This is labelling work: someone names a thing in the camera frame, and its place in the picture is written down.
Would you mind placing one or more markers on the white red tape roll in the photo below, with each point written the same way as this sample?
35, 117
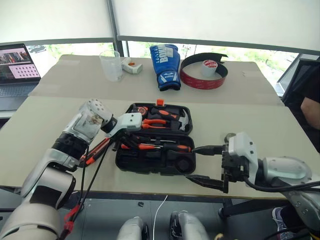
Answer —
208, 67

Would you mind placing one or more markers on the orange black utility knife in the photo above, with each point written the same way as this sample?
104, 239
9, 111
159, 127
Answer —
96, 153

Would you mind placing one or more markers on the grey sports shoe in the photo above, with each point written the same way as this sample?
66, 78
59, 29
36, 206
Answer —
278, 220

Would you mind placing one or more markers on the clear plastic measuring cup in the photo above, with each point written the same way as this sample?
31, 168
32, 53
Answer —
111, 66

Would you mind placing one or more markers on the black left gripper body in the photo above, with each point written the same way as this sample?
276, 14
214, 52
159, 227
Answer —
121, 137

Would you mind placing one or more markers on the black orange tape measure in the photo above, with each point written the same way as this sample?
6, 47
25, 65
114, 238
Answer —
141, 110

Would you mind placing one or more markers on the person forearm black sleeve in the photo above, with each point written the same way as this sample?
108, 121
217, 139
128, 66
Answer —
310, 112

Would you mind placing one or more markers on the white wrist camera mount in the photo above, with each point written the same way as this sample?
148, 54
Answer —
243, 150
130, 121

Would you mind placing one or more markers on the black orange claw hammer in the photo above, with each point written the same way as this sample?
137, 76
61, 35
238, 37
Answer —
166, 114

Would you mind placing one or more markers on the white orange handheld device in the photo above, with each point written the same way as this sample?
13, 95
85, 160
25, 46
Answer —
132, 66

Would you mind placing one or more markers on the blue boxing glove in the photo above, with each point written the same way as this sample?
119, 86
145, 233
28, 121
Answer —
165, 66

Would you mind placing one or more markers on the black plastic tool case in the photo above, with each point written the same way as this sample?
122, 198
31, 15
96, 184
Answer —
150, 165

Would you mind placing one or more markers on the small black floor piece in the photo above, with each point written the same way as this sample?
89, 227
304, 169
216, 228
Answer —
141, 203

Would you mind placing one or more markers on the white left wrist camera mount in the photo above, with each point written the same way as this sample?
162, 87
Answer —
130, 121

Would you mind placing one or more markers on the black red rubber band strip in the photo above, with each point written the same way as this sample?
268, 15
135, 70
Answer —
202, 81

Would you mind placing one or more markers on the thick orange black screwdriver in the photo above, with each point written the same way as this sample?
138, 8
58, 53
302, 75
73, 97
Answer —
178, 148

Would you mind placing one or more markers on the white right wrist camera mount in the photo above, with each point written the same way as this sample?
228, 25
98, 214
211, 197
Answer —
243, 150

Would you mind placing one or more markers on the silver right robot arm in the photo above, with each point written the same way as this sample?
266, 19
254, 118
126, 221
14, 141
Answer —
287, 170

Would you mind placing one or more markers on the open grey laptop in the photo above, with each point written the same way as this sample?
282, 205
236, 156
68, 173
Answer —
16, 77

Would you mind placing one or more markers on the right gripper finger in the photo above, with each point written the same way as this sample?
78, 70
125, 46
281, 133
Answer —
208, 182
207, 150

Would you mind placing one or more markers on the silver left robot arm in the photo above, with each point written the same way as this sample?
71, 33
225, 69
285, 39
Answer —
50, 180

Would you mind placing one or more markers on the grey window frame post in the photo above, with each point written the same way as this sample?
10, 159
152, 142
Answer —
116, 27

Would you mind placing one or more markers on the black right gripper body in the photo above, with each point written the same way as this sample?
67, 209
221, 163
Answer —
232, 163

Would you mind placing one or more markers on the grey rounded leg shell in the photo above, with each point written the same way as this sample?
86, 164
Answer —
132, 228
187, 225

